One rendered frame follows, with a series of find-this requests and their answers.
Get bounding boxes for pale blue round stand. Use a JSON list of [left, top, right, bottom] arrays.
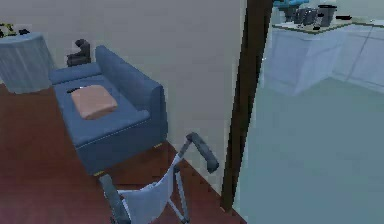
[[0, 31, 56, 95]]

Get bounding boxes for yellow and black tableware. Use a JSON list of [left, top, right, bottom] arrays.
[[0, 22, 18, 38]]

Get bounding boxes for blue sofa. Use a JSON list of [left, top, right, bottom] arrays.
[[48, 44, 169, 177]]

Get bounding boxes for pink cushion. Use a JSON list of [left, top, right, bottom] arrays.
[[70, 84, 119, 121]]

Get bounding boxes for white kitchen cabinets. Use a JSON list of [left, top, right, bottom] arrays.
[[263, 16, 384, 98]]

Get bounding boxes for dark grey kettle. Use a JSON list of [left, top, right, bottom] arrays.
[[293, 7, 319, 26]]

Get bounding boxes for black pot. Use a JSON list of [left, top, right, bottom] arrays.
[[316, 4, 338, 28]]

